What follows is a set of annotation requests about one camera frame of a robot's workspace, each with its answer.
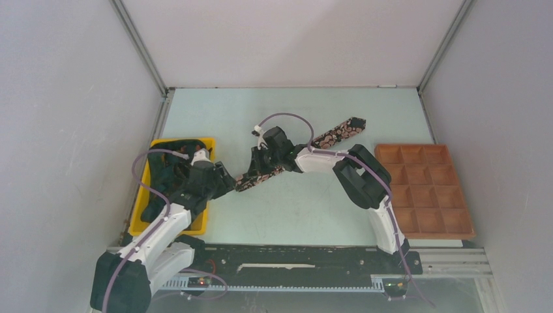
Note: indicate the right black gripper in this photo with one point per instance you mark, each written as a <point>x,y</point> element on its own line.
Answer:
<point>257,167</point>

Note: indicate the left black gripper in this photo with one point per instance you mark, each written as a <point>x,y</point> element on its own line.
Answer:
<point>226,182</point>

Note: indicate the pink rose floral tie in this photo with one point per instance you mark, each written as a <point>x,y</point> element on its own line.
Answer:
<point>347,129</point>

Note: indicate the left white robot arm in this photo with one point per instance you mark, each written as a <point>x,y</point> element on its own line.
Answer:
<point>127,280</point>

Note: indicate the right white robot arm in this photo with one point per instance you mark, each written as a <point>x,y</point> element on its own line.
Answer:
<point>365,181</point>

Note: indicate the pile of dark ties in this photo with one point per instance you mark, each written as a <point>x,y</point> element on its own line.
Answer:
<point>169,168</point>

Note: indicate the brown compartment tray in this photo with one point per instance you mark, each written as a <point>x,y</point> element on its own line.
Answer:
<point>428,200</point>

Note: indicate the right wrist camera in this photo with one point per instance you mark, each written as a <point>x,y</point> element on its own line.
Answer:
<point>276,141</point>

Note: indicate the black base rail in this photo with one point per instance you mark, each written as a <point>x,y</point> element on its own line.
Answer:
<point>274,266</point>

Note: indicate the aluminium frame rail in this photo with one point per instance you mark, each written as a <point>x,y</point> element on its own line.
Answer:
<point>449,263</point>

